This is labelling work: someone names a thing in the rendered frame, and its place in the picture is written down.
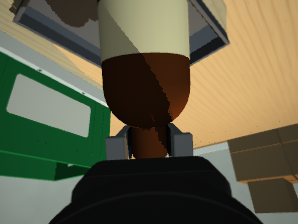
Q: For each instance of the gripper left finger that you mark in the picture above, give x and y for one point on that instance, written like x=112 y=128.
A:
x=120 y=147

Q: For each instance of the green plastic crate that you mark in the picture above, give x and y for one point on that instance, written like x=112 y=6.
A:
x=46 y=125

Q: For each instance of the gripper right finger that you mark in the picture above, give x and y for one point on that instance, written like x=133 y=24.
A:
x=178 y=144

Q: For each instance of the dark brown bottle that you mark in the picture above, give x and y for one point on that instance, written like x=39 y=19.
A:
x=145 y=60

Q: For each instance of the dark grey tray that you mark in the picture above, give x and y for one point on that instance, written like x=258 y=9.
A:
x=73 y=26

